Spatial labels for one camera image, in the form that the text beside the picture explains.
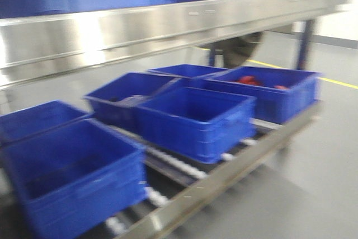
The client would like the stainless steel shelf rail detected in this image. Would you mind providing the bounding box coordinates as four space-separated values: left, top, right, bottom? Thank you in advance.
1 0 350 88

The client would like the dark blue crate front centre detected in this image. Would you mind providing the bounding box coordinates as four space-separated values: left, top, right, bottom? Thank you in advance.
137 87 256 163

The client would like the dark blue crate front left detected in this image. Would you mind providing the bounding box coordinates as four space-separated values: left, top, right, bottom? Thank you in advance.
1 119 147 238

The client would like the dark blue crate back left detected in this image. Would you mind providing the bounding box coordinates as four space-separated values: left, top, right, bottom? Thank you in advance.
1 100 92 145

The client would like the steel roller conveyor rack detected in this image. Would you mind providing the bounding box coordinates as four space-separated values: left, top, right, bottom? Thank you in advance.
105 101 322 238

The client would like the dark blue crate far back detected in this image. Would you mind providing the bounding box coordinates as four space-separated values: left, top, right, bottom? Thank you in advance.
147 64 230 78

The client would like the dark blue crate back centre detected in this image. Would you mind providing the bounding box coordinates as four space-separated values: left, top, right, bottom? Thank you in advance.
83 72 179 133

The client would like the dark blue crate with red items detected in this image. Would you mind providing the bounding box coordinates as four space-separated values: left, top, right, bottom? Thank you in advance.
202 67 320 124

